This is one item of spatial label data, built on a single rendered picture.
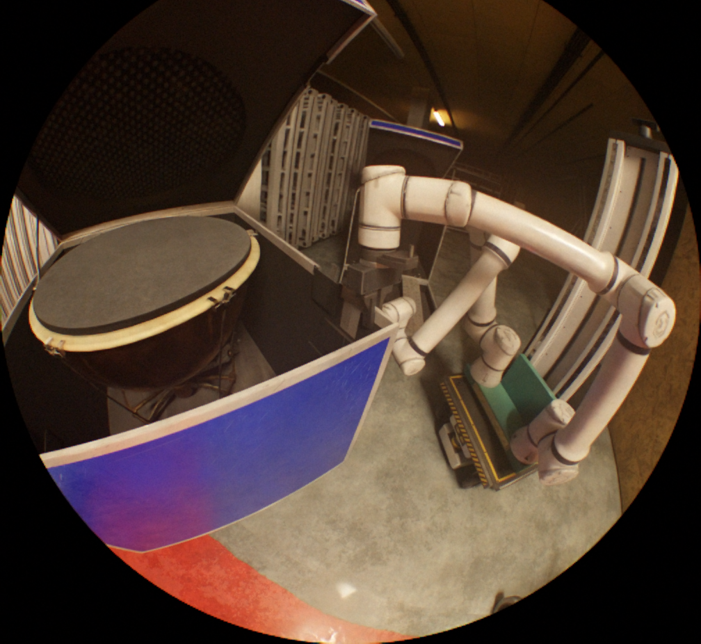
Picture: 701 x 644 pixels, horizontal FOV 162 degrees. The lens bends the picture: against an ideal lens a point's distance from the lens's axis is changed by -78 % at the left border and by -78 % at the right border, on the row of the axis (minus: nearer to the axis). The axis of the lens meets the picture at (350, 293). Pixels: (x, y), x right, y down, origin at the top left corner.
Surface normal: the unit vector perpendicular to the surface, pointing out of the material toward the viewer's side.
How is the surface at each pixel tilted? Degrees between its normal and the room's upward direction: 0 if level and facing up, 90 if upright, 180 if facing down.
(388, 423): 0
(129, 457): 90
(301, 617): 0
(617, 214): 90
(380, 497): 0
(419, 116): 90
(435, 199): 89
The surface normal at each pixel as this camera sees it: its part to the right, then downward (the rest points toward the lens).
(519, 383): -0.98, -0.07
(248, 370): 0.15, -0.85
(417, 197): -0.40, 0.39
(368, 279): 0.66, 0.32
